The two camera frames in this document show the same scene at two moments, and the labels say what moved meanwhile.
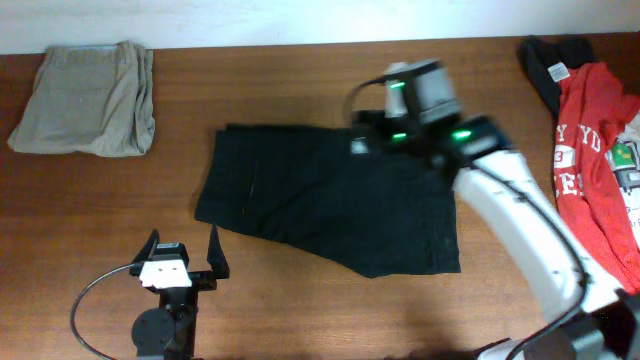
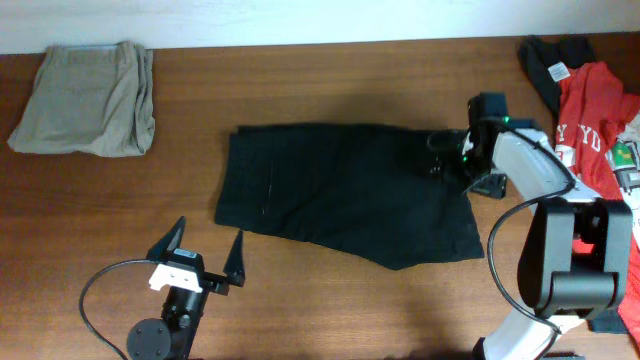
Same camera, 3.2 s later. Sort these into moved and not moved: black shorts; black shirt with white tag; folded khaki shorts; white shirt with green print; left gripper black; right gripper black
Moved: black shorts; left gripper black; right gripper black
Not moved: white shirt with green print; black shirt with white tag; folded khaki shorts
